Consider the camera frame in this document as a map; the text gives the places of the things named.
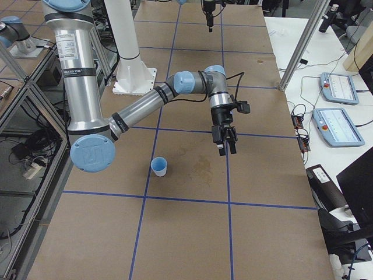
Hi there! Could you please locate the black box with label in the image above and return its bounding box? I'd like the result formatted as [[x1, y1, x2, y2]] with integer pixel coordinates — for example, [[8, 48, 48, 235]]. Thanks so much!
[[306, 164, 347, 211]]

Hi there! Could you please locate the teach pendant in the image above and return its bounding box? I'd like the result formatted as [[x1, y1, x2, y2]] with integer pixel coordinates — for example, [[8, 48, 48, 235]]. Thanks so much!
[[320, 72, 359, 105], [312, 108, 365, 148]]

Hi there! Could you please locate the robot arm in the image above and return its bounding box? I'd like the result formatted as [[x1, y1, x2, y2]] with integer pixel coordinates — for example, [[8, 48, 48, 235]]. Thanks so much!
[[41, 1, 240, 173]]

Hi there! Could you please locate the near teach pendant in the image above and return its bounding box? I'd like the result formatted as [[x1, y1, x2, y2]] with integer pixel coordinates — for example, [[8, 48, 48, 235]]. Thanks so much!
[[312, 108, 365, 148]]

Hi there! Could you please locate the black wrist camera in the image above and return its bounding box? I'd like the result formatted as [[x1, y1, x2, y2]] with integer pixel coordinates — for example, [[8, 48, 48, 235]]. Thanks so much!
[[233, 101, 251, 114]]

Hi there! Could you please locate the aluminium frame post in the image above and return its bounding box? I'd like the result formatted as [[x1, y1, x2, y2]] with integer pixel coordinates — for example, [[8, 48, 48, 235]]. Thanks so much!
[[279, 0, 329, 92]]

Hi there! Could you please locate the far teach pendant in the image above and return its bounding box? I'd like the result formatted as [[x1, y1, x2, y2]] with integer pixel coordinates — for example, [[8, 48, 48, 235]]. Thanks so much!
[[320, 72, 359, 105]]

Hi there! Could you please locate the black Huawei monitor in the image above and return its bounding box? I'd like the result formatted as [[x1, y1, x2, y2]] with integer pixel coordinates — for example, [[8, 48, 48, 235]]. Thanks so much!
[[317, 61, 373, 263]]

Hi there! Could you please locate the light blue plastic cup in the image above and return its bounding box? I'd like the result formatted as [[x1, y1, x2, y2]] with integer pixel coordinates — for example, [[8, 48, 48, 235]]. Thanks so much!
[[150, 157, 167, 177]]

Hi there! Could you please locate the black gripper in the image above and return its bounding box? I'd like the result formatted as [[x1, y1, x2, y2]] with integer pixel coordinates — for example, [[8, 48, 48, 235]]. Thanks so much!
[[211, 102, 238, 156], [202, 0, 216, 26]]

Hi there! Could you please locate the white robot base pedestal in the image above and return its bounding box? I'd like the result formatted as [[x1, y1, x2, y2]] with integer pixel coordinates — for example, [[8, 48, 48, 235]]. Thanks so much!
[[104, 0, 157, 95]]

